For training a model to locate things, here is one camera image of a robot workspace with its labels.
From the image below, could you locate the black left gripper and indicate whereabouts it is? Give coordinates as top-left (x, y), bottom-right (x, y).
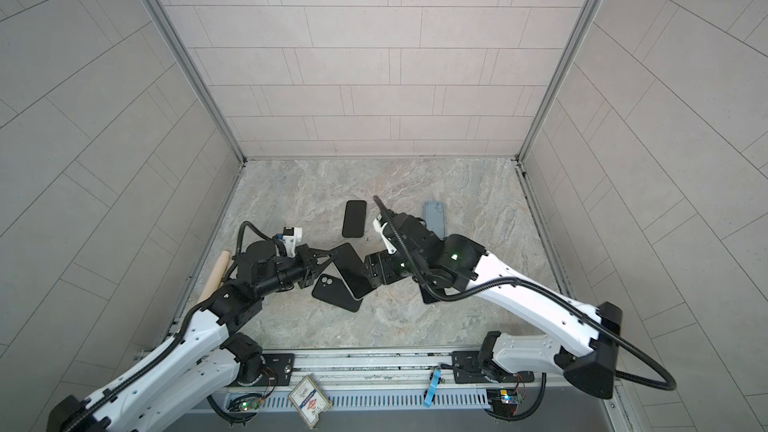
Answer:
top-left (252, 247), bottom-right (337, 300)

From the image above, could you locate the black phone case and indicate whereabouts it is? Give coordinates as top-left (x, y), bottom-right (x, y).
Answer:
top-left (341, 200), bottom-right (367, 238)
top-left (311, 274), bottom-right (361, 313)

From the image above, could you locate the black phone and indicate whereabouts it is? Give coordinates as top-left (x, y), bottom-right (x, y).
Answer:
top-left (331, 243), bottom-right (375, 300)
top-left (419, 287), bottom-right (439, 305)

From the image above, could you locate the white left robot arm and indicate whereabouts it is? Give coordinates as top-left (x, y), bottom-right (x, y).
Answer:
top-left (46, 235), bottom-right (338, 431)

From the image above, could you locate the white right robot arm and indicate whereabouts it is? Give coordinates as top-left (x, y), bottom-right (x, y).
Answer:
top-left (370, 213), bottom-right (622, 399)

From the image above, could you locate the light blue phone case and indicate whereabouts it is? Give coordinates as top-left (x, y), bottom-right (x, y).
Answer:
top-left (423, 200), bottom-right (446, 239)

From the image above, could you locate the wooden rolling pin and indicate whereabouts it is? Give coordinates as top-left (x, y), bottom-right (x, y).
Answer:
top-left (198, 250), bottom-right (232, 303)

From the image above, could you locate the blue clip tag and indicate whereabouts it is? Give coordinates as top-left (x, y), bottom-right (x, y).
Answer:
top-left (423, 368), bottom-right (441, 408)

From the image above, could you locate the white label card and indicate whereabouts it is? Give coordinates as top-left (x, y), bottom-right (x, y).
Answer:
top-left (288, 375), bottom-right (332, 429)

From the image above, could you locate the left circuit board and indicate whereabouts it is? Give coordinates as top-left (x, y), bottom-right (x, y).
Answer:
top-left (227, 393), bottom-right (263, 413)

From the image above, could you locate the circuit board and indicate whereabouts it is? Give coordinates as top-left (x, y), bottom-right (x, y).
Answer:
top-left (485, 389), bottom-right (522, 421)
top-left (227, 393), bottom-right (263, 413)

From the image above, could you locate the right circuit board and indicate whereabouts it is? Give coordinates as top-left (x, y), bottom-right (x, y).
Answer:
top-left (485, 389), bottom-right (522, 421)

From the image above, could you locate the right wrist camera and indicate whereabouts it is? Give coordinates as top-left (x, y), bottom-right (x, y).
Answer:
top-left (373, 214), bottom-right (397, 255)

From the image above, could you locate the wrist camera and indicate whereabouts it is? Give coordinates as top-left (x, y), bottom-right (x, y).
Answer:
top-left (278, 227), bottom-right (303, 258)
top-left (373, 214), bottom-right (397, 255)

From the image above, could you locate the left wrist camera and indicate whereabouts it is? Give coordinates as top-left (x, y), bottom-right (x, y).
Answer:
top-left (278, 227), bottom-right (303, 258)

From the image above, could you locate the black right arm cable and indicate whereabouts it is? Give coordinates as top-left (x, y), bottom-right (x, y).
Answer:
top-left (371, 194), bottom-right (678, 392)

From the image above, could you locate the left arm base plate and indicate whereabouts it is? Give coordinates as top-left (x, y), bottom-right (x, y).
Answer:
top-left (235, 353), bottom-right (296, 387)

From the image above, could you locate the aluminium front rail frame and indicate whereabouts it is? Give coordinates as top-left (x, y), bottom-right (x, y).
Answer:
top-left (212, 348), bottom-right (542, 413)

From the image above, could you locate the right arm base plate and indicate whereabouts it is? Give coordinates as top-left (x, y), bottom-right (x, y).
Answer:
top-left (446, 350), bottom-right (535, 385)

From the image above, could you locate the aluminium corner rail left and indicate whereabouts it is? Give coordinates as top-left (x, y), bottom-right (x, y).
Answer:
top-left (140, 0), bottom-right (247, 165)

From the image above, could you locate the aluminium corner rail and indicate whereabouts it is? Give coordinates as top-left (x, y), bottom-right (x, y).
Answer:
top-left (140, 0), bottom-right (247, 165)
top-left (517, 0), bottom-right (602, 164)

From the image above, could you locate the aluminium corner rail right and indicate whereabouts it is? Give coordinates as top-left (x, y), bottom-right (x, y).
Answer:
top-left (517, 0), bottom-right (602, 164)

